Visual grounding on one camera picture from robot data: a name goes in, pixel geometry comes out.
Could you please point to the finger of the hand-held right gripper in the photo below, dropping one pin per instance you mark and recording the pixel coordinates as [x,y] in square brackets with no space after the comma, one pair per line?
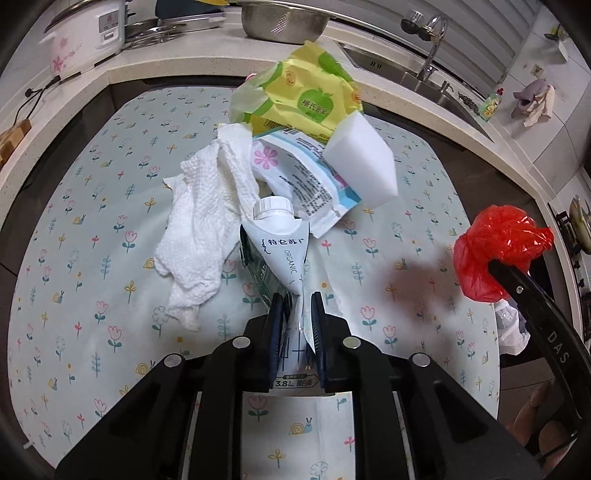
[517,288]

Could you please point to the steel colander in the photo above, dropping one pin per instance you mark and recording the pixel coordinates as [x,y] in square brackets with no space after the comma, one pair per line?
[281,21]

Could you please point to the beige cloth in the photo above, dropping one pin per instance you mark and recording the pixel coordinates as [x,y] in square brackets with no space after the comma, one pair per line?
[540,110]

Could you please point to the wok with glass lid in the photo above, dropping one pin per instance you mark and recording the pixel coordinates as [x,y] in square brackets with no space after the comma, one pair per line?
[581,212]

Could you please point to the steel wool scrubber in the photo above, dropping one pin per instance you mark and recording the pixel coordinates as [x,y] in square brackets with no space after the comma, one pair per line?
[470,102]

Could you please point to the white sponge block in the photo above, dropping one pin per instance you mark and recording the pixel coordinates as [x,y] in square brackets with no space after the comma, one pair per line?
[364,152]

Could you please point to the metal tray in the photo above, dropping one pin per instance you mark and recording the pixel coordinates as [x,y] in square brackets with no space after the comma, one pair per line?
[207,25]

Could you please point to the purple cloth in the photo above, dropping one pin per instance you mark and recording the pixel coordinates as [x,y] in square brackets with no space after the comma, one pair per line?
[528,94]

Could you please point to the clear plastic trash bag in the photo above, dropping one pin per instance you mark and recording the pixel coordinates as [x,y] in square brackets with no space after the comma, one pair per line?
[510,327]

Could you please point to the white rice cooker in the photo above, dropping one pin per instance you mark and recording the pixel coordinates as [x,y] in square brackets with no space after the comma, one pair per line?
[78,37]

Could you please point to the floral tablecloth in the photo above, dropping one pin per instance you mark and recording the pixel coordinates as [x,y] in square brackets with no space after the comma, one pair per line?
[92,240]

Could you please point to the person's right hand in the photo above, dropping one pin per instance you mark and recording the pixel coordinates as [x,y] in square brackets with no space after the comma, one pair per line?
[540,415]

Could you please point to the white paper towel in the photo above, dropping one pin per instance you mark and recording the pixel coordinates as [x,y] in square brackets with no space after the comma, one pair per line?
[203,221]

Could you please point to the white blue floral packet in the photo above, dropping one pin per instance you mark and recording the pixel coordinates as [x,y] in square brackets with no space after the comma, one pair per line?
[295,175]

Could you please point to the green dish soap bottle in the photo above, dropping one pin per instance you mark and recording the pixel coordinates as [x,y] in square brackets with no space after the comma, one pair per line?
[490,105]

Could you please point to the steel sink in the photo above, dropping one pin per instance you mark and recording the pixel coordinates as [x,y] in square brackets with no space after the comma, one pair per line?
[415,74]

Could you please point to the red plastic bag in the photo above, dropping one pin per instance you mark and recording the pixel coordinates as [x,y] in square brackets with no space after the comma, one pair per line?
[489,244]

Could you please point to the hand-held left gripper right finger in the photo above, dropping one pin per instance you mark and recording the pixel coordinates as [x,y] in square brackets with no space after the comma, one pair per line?
[317,323]

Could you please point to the round metal steamer rack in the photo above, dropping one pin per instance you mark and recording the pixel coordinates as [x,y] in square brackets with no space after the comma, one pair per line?
[152,36]

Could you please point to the wooden cutting board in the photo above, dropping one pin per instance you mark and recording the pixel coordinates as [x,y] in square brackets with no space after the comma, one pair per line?
[11,138]

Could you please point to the grey window blind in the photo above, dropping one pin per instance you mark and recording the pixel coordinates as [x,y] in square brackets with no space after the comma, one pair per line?
[489,32]

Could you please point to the white milk carton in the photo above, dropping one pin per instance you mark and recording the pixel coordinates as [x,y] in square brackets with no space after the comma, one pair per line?
[281,258]

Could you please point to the chrome faucet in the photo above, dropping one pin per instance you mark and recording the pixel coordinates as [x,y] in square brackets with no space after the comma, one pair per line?
[434,41]

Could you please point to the blue bowl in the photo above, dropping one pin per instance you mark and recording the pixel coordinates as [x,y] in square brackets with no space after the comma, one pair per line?
[175,7]

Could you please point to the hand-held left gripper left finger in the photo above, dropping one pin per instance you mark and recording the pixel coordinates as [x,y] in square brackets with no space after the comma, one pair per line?
[277,323]

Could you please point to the sink soap dispenser pump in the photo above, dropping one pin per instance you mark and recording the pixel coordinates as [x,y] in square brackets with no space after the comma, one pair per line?
[447,87]

